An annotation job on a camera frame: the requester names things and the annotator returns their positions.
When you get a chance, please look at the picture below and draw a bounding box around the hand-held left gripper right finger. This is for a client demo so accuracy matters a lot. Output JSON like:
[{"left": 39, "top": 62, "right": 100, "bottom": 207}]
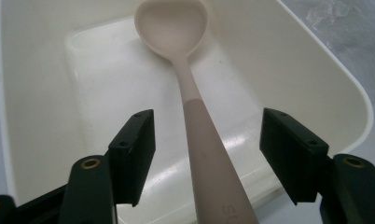
[{"left": 258, "top": 107, "right": 330, "bottom": 205}]

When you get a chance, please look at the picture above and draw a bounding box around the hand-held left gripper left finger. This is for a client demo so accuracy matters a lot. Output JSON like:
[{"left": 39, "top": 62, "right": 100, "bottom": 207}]
[{"left": 107, "top": 108, "right": 157, "bottom": 207}]

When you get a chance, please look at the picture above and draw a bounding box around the white plastic bin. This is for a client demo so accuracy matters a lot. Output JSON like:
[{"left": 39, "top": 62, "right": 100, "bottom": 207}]
[{"left": 0, "top": 0, "right": 374, "bottom": 224}]

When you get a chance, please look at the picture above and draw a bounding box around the beige silicone spoon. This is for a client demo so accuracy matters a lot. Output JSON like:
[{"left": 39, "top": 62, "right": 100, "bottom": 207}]
[{"left": 133, "top": 0, "right": 259, "bottom": 224}]

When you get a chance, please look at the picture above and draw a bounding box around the clear plastic bag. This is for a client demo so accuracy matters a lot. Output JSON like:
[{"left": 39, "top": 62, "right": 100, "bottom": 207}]
[{"left": 282, "top": 0, "right": 375, "bottom": 106}]

